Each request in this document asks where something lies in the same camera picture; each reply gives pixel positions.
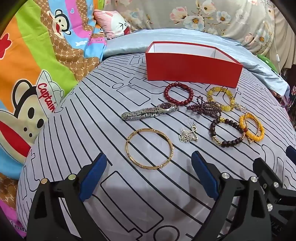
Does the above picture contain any dark brown bead bracelet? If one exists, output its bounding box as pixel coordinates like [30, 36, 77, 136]
[209, 117, 245, 148]

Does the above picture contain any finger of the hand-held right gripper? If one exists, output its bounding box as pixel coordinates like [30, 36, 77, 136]
[253, 158, 296, 210]
[285, 146, 296, 164]

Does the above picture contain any red cardboard box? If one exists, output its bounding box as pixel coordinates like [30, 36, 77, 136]
[145, 42, 244, 89]

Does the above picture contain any white cable with switch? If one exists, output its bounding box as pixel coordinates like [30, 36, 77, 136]
[273, 22, 282, 72]

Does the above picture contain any green plastic object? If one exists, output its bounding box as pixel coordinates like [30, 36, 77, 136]
[257, 54, 281, 73]

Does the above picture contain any orange bead bracelet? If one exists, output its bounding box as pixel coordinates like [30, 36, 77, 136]
[239, 112, 265, 142]

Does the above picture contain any pink bunny pillow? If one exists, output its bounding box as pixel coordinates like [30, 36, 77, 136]
[93, 9, 133, 40]

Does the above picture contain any yellow bead bracelet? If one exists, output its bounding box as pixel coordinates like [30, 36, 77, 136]
[206, 86, 235, 111]

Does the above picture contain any purple bead string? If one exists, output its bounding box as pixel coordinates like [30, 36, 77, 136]
[186, 96, 223, 118]

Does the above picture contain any silver wristwatch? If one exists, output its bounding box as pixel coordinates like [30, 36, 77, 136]
[121, 102, 180, 121]

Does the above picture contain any grey floral quilt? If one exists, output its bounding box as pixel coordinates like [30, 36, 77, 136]
[103, 0, 279, 56]

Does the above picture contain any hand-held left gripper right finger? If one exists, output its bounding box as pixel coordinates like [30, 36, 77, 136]
[191, 151, 271, 241]

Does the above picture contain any gold bangle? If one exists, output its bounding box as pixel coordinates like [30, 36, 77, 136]
[125, 128, 176, 171]

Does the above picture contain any monkey print blanket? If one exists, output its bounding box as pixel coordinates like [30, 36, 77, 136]
[0, 0, 110, 241]

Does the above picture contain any silver flower earring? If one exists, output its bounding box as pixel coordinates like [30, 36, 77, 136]
[179, 118, 200, 143]

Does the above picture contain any beige pleated fabric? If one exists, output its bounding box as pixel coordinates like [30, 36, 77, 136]
[275, 13, 296, 70]

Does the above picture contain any gold bead bracelet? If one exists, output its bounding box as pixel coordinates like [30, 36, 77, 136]
[244, 112, 262, 143]

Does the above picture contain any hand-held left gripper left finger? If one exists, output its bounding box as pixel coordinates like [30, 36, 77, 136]
[26, 152, 108, 241]

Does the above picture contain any dark red bead bracelet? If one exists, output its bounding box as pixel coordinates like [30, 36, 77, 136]
[163, 82, 194, 107]

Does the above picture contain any light blue quilt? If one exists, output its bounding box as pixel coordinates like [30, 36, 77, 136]
[101, 28, 291, 97]

